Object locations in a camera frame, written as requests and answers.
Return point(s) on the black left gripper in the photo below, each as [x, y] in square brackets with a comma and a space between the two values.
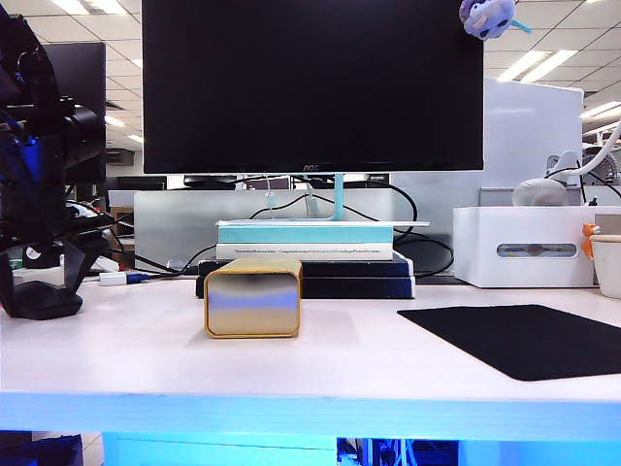
[34, 209]

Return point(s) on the white usb adapter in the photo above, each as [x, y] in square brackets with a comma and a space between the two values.
[114, 279]

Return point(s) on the white tissue box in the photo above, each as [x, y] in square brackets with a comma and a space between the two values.
[524, 228]

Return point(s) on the white gooseneck clip fan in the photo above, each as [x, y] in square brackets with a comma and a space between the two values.
[602, 155]

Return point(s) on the black mouse pad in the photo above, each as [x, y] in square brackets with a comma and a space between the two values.
[521, 340]

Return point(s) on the gold metal box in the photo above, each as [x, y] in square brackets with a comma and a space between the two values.
[252, 303]

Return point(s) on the teal monitor stand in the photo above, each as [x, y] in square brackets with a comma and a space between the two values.
[339, 199]

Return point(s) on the white power strip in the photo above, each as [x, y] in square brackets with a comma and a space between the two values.
[22, 276]

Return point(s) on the teal book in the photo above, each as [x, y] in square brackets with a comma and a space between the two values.
[305, 235]

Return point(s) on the black power adapter cube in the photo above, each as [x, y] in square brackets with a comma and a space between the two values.
[38, 257]

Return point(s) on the large black monitor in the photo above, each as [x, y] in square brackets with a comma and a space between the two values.
[313, 87]

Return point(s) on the grey round object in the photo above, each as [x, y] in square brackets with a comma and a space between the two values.
[540, 192]

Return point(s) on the black computer mouse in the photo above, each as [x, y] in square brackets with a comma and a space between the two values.
[46, 303]

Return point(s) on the white book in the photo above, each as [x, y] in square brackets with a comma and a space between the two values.
[305, 252]

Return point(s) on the small black monitor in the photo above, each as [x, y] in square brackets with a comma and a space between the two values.
[82, 73]

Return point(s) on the small orange figure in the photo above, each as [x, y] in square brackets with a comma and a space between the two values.
[587, 240]

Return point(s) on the white mug with wooden lid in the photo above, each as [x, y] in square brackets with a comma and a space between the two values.
[607, 267]

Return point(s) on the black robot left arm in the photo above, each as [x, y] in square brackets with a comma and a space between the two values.
[29, 97]

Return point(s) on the white plastic bottle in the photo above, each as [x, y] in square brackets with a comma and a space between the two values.
[85, 209]

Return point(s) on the white partition panel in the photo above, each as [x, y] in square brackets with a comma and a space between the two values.
[533, 141]

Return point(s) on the stack of books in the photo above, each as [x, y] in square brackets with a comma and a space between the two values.
[171, 228]

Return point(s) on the purple plush toy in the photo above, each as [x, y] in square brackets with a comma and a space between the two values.
[486, 16]

